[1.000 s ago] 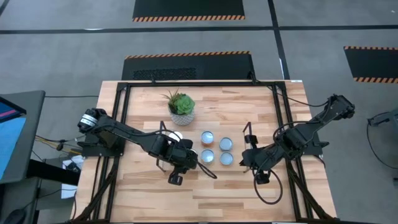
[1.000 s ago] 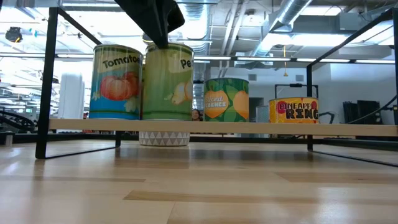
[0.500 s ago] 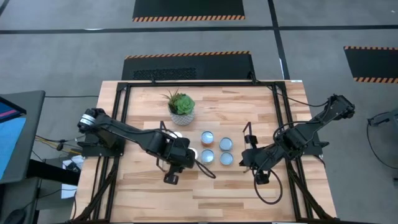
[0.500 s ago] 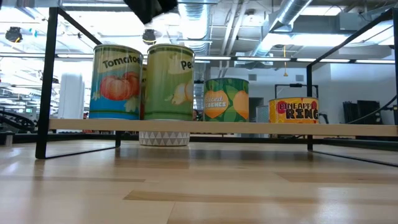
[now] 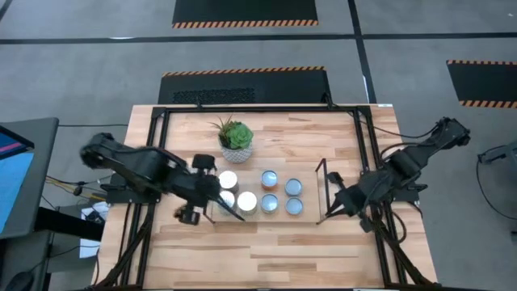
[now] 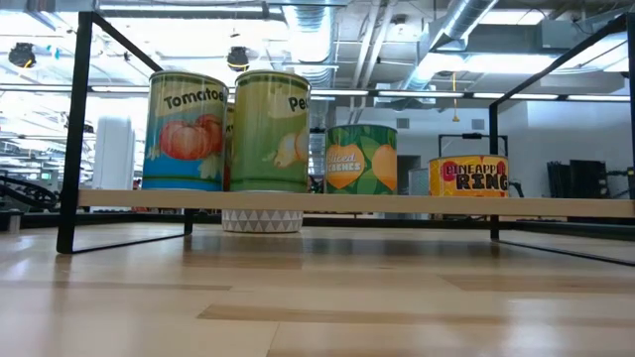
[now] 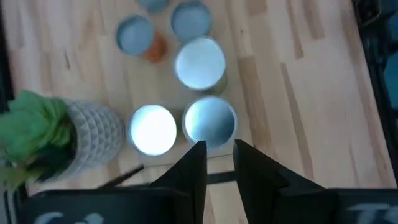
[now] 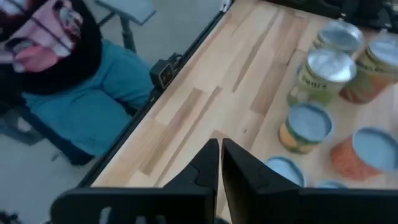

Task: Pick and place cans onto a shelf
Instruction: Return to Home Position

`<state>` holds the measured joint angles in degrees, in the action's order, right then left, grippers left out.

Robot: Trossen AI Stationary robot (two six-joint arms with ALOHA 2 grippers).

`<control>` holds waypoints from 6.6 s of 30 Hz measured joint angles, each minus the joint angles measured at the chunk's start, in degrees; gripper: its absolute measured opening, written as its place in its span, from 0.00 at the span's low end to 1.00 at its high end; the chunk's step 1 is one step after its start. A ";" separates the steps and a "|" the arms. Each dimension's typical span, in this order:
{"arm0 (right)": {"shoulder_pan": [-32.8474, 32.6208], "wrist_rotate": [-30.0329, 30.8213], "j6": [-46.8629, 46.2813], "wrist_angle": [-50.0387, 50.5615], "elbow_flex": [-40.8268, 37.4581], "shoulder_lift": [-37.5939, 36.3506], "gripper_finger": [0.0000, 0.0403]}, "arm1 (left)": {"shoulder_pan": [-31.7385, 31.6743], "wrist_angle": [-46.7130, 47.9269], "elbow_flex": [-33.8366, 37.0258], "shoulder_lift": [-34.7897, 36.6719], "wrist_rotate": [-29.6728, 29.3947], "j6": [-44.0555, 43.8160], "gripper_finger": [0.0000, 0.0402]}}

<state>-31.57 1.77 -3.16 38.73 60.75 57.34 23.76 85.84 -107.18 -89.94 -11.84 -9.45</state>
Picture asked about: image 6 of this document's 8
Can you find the dark green sliced peaches can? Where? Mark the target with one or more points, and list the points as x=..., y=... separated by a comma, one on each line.
x=359, y=158

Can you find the light green pears can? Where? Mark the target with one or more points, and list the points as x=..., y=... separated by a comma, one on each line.
x=268, y=134

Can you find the orange green beans can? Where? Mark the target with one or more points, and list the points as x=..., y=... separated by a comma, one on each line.
x=229, y=163

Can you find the blue tomatoes can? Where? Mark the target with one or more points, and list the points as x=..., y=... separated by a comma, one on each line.
x=183, y=139

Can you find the yellow pineapple rings can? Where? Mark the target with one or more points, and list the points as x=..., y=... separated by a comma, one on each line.
x=469, y=178

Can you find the grey triangle pattern planter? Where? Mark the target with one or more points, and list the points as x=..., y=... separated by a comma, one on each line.
x=263, y=222

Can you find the black ceiling lamp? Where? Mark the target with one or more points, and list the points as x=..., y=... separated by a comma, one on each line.
x=22, y=54
x=238, y=58

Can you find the black background rack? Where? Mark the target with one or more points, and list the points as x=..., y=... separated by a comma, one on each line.
x=471, y=135

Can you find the white cylindrical column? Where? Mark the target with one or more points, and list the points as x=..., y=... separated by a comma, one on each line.
x=114, y=149

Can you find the black background equipment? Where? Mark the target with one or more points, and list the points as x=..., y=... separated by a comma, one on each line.
x=585, y=178

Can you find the black frame wooden shelf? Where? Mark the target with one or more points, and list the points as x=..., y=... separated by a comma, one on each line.
x=347, y=204

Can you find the grey wall vent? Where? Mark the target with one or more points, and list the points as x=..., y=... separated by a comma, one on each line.
x=403, y=123

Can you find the silver ribbed ceiling duct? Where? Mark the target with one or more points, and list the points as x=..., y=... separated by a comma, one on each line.
x=310, y=44

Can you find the smooth silver ceiling duct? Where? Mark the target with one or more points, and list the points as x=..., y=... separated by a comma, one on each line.
x=461, y=20

